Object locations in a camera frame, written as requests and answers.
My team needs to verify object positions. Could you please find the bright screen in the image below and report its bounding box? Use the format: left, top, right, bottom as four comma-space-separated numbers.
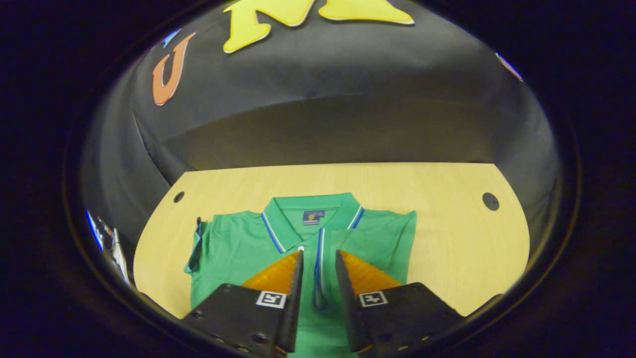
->
85, 210, 104, 250

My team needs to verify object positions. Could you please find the green T-shirt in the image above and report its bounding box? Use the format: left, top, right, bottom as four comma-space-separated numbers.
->
184, 192, 418, 358

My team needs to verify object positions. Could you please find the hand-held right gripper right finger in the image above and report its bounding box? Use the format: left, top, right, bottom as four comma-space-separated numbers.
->
335, 250, 465, 356

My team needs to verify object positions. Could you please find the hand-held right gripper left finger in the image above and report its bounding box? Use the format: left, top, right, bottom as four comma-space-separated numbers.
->
181, 250, 305, 356

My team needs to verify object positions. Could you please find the black backdrop cloth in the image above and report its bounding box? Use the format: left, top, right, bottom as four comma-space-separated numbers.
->
79, 0, 563, 264

